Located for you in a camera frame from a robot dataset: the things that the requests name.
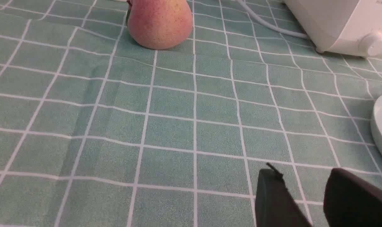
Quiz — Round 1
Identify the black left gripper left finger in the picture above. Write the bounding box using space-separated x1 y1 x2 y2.
255 163 311 227

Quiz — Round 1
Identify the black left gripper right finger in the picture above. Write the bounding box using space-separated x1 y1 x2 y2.
323 168 382 227

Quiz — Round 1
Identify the white two-slot toaster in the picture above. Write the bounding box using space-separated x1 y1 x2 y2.
284 0 382 58

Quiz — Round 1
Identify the green white checkered tablecloth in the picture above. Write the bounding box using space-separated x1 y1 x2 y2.
0 0 382 227

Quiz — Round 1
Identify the pink yellow peach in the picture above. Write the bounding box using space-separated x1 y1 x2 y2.
126 0 193 50

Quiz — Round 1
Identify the white toaster power cable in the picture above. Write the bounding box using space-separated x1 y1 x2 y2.
236 0 310 39

